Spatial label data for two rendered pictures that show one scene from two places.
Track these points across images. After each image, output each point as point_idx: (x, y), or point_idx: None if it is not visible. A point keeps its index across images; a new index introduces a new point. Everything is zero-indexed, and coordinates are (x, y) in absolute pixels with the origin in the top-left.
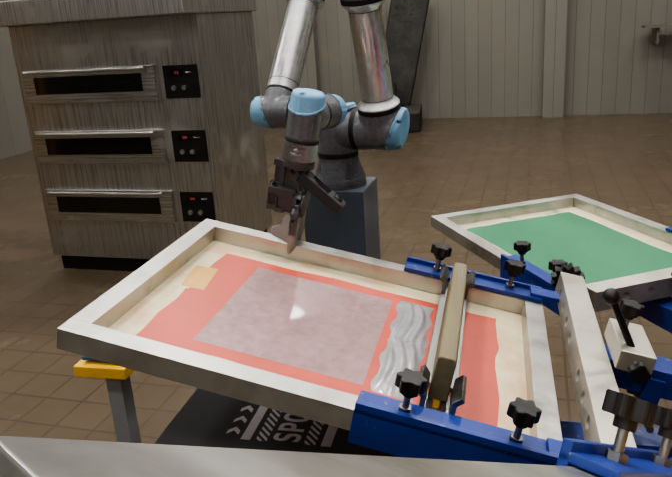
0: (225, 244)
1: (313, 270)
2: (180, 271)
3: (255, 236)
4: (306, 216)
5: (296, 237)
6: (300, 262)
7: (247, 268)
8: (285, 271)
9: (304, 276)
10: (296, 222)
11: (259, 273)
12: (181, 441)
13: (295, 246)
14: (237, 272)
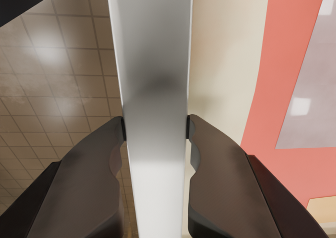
0: (183, 226)
1: (236, 8)
2: (333, 230)
3: (182, 218)
4: (24, 196)
5: (203, 140)
6: (191, 69)
7: (288, 163)
8: (277, 88)
9: (297, 24)
10: (300, 223)
11: (310, 136)
12: None
13: (189, 116)
14: (316, 171)
